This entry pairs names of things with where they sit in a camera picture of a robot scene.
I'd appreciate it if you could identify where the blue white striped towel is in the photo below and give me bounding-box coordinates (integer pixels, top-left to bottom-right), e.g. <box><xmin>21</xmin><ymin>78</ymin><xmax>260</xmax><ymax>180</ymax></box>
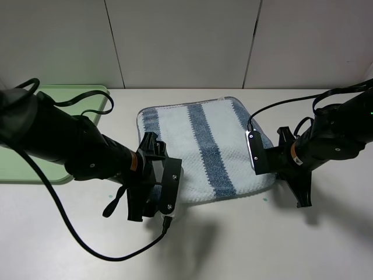
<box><xmin>136</xmin><ymin>97</ymin><xmax>276</xmax><ymax>204</ymax></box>

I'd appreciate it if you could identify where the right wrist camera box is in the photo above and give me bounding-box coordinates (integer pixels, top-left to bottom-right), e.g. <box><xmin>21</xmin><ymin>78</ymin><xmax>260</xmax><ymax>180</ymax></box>
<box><xmin>245</xmin><ymin>130</ymin><xmax>278</xmax><ymax>175</ymax></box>

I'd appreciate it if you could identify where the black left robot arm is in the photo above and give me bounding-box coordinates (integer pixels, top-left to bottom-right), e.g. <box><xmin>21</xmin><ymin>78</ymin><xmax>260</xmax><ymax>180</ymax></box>
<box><xmin>1</xmin><ymin>80</ymin><xmax>167</xmax><ymax>222</ymax></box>

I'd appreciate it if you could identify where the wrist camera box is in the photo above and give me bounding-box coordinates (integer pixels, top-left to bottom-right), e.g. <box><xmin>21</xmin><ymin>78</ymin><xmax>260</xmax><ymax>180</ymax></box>
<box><xmin>159</xmin><ymin>157</ymin><xmax>184</xmax><ymax>218</ymax></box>
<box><xmin>245</xmin><ymin>130</ymin><xmax>278</xmax><ymax>175</ymax></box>

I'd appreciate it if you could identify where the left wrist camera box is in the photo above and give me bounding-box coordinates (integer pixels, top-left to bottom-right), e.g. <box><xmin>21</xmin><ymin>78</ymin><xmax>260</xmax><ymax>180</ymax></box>
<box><xmin>159</xmin><ymin>157</ymin><xmax>184</xmax><ymax>218</ymax></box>

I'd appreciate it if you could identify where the black camera cable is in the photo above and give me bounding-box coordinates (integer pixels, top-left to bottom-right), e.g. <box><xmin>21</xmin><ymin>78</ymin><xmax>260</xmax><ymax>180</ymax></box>
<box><xmin>247</xmin><ymin>78</ymin><xmax>373</xmax><ymax>132</ymax></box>
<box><xmin>0</xmin><ymin>78</ymin><xmax>173</xmax><ymax>261</ymax></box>

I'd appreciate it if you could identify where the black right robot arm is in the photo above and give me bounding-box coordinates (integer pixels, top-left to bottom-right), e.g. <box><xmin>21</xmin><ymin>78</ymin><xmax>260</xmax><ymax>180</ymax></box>
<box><xmin>270</xmin><ymin>79</ymin><xmax>372</xmax><ymax>208</ymax></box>

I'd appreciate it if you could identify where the black right camera cable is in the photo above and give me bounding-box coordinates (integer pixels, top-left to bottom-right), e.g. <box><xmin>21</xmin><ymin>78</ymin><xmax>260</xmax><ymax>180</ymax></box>
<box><xmin>247</xmin><ymin>78</ymin><xmax>373</xmax><ymax>132</ymax></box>

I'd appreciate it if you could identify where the black left camera cable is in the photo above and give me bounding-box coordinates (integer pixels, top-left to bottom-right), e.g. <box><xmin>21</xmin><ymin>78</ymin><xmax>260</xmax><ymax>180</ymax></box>
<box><xmin>0</xmin><ymin>78</ymin><xmax>173</xmax><ymax>261</ymax></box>

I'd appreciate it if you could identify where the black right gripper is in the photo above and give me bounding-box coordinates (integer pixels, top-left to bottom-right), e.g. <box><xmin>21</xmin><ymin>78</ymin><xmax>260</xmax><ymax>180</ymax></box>
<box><xmin>270</xmin><ymin>127</ymin><xmax>314</xmax><ymax>208</ymax></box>

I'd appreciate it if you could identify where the green plastic tray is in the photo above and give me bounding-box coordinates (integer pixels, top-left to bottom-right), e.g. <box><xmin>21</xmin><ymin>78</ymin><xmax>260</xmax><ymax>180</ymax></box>
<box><xmin>1</xmin><ymin>85</ymin><xmax>109</xmax><ymax>185</ymax></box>

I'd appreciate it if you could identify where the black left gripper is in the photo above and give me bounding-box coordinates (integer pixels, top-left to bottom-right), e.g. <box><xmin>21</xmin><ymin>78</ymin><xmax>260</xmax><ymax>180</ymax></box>
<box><xmin>116</xmin><ymin>132</ymin><xmax>167</xmax><ymax>222</ymax></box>

